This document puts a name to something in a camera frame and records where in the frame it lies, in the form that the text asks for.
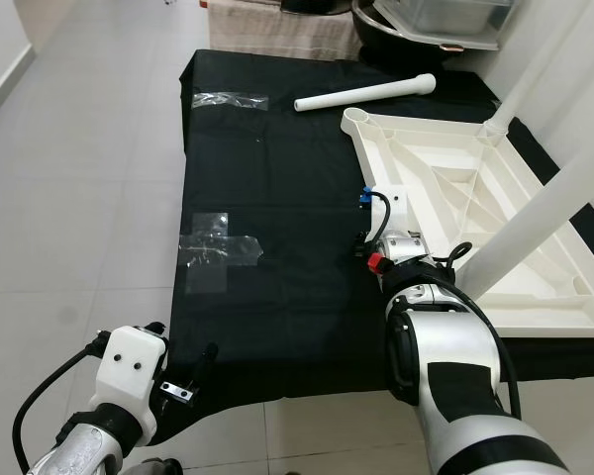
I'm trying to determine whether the white plastic children table top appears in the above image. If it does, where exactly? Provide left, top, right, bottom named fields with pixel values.
left=342, top=107, right=594, bottom=342

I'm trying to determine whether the black table cloth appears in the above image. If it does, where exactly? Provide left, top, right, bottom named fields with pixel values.
left=176, top=49, right=594, bottom=422

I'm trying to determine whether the clear tape cross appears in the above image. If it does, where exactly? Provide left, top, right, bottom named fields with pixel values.
left=178, top=211, right=263, bottom=295

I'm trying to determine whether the clear tape strip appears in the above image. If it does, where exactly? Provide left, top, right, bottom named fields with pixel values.
left=193, top=91, right=270, bottom=112

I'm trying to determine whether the black wok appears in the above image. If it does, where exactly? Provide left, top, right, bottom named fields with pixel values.
left=351, top=0, right=466, bottom=65

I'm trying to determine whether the beige fabric bench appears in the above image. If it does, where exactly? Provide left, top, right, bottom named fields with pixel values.
left=208, top=0, right=357, bottom=60

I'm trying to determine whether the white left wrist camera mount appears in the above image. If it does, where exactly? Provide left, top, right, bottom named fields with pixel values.
left=91, top=325, right=169, bottom=417

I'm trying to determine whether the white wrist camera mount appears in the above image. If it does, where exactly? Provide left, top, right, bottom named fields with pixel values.
left=376, top=188, right=427, bottom=260
left=91, top=325, right=169, bottom=417

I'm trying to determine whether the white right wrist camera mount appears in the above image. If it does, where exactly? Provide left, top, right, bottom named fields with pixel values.
left=376, top=188, right=427, bottom=260

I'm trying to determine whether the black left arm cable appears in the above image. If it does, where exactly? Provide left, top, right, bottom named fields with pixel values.
left=12, top=332, right=110, bottom=475

